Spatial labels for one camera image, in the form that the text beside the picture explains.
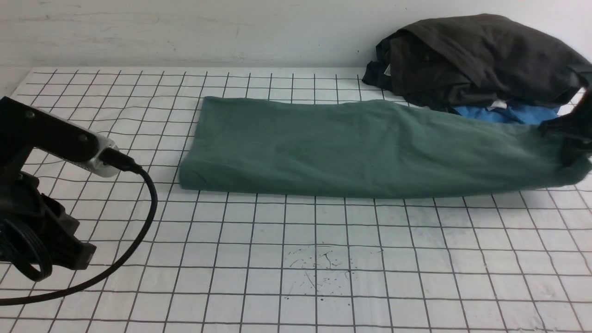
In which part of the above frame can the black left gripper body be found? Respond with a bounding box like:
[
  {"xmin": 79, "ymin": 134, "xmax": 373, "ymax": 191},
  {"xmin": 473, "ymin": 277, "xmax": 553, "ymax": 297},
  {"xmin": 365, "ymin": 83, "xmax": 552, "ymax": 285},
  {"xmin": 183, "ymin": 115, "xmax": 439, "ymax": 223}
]
[{"xmin": 0, "ymin": 97, "xmax": 99, "ymax": 271}]

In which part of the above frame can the dark grey crumpled garment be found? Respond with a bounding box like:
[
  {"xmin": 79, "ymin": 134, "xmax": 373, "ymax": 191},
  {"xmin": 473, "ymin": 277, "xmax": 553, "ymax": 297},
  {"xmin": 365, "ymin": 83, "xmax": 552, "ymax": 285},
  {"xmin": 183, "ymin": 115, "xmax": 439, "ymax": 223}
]
[{"xmin": 362, "ymin": 13, "xmax": 591, "ymax": 111}]

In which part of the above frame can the green long-sleeve shirt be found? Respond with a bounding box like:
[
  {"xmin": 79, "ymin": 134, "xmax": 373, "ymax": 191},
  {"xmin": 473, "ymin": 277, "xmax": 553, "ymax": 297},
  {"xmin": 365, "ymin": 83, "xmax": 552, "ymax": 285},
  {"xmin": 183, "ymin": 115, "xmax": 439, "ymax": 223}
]
[{"xmin": 178, "ymin": 97, "xmax": 591, "ymax": 199}]

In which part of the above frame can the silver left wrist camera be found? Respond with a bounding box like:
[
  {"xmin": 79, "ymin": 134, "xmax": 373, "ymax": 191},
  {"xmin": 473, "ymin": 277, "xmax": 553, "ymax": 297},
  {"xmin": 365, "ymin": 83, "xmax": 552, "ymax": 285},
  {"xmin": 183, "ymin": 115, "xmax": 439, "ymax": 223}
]
[{"xmin": 42, "ymin": 116, "xmax": 122, "ymax": 178}]

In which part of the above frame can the black left camera cable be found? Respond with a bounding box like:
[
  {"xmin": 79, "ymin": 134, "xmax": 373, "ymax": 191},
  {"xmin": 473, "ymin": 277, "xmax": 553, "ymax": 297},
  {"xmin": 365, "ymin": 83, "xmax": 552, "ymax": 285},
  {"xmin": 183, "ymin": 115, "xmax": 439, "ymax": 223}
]
[{"xmin": 0, "ymin": 148, "xmax": 159, "ymax": 307}]

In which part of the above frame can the blue crumpled garment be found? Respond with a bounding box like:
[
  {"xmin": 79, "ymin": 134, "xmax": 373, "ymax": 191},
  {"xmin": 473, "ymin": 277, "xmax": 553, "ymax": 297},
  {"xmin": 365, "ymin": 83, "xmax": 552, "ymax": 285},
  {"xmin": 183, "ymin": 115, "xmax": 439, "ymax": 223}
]
[{"xmin": 453, "ymin": 103, "xmax": 560, "ymax": 126}]

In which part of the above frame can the white grid-pattern table cloth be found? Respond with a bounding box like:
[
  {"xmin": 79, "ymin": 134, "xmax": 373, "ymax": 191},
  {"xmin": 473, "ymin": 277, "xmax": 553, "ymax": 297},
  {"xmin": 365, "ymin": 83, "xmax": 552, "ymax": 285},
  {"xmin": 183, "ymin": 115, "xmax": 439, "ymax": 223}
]
[{"xmin": 1, "ymin": 68, "xmax": 592, "ymax": 333}]

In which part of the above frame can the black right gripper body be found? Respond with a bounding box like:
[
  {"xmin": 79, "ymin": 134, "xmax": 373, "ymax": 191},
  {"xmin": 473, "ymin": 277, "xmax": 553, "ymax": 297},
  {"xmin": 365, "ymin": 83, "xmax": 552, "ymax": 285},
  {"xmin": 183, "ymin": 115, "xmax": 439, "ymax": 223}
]
[{"xmin": 537, "ymin": 91, "xmax": 592, "ymax": 166}]

